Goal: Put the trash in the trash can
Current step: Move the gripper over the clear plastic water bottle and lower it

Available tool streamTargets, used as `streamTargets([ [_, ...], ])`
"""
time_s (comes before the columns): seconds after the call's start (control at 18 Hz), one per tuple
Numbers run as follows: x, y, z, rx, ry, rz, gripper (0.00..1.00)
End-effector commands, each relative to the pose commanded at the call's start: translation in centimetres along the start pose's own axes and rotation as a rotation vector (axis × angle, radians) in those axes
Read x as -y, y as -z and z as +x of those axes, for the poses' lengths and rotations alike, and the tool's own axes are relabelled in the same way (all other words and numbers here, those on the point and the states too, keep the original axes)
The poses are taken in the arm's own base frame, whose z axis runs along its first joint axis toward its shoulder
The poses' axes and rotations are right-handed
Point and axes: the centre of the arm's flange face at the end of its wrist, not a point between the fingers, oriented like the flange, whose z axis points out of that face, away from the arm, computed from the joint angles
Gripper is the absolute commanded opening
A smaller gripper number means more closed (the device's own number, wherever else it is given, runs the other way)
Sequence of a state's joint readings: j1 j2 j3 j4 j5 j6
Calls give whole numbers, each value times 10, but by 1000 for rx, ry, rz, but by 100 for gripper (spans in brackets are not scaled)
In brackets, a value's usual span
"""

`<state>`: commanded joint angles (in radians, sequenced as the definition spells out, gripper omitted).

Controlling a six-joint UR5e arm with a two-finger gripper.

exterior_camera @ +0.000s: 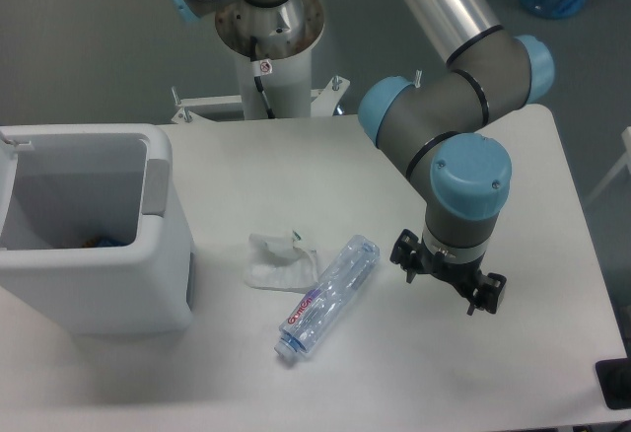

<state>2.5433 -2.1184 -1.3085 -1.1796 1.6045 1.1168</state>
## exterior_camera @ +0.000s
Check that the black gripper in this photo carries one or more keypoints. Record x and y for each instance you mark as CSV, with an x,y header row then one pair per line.
x,y
459,267

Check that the clear plastic water bottle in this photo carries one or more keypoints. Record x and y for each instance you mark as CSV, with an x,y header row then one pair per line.
x,y
318,310

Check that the white tissue wrapper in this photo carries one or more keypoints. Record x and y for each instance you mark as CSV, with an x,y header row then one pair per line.
x,y
281,263

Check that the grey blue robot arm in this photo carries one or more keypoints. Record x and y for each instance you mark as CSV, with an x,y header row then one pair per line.
x,y
430,133

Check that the trash inside can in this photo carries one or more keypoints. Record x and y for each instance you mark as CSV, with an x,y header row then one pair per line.
x,y
101,242

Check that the white plastic trash can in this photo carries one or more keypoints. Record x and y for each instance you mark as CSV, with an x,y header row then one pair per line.
x,y
62,185

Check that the black device at table edge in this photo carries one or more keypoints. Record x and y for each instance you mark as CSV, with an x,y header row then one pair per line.
x,y
614,380

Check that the white frame at right edge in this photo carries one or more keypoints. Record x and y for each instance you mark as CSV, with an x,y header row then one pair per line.
x,y
623,163

